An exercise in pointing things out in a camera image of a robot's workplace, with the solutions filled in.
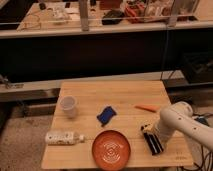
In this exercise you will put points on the black power box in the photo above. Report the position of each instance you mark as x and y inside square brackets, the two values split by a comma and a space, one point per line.
[202, 120]

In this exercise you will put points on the white plastic bottle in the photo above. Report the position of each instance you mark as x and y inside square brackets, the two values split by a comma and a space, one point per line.
[63, 138]

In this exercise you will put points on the blue sponge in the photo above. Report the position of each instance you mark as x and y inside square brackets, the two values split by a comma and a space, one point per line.
[105, 116]

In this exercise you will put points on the orange round plate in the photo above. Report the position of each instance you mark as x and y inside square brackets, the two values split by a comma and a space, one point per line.
[111, 150]

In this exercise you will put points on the grey metal post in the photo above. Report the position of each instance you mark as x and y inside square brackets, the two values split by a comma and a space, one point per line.
[83, 9]

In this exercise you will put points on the red orange cloth pile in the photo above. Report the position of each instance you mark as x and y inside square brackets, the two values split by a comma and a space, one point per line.
[135, 13]

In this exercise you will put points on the black bag on shelf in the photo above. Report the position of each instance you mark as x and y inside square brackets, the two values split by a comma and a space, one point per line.
[112, 17]

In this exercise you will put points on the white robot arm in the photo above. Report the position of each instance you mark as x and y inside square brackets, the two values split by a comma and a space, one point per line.
[178, 117]

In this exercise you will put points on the orange carrot piece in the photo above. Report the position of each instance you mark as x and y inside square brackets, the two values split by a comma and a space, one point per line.
[153, 109]

